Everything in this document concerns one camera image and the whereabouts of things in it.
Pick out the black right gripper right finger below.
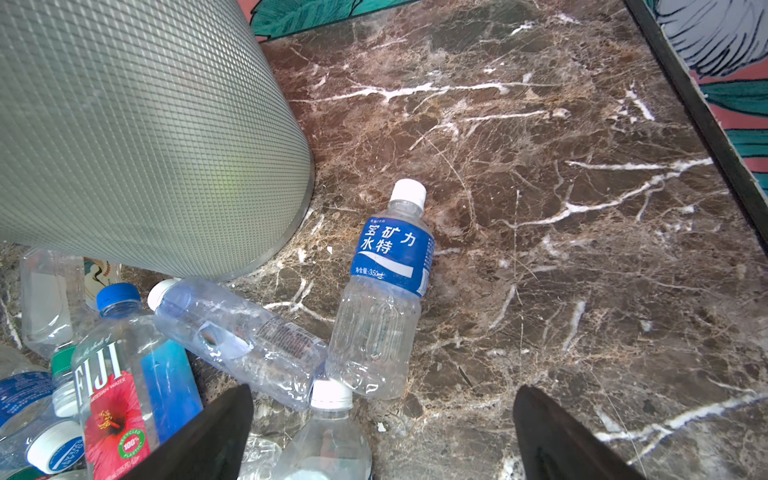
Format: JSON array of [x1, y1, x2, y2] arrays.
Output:
[[513, 385, 644, 480]]

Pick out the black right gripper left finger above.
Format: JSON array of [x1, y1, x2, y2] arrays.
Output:
[[124, 385, 253, 480]]

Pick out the Fiji water bottle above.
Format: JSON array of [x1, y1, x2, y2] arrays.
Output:
[[72, 283, 203, 480]]

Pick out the clear white-cap bottle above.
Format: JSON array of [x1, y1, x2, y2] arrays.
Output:
[[147, 277, 327, 411], [271, 379, 372, 480]]

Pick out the red green label bottle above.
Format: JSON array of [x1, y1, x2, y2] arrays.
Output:
[[51, 345, 78, 418]]

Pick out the blue label Chinese water bottle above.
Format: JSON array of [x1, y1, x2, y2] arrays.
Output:
[[326, 179, 436, 400]]

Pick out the small blue label bottle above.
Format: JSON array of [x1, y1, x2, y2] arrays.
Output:
[[1, 370, 85, 479]]

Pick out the clear square green-label bottle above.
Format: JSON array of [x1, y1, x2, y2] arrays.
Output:
[[20, 248, 122, 359]]

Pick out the grey mesh waste bin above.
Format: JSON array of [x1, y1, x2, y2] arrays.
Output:
[[1, 1, 314, 281]]

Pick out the crumpled clear white-cap bottle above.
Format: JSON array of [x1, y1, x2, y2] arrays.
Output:
[[147, 277, 327, 411]]

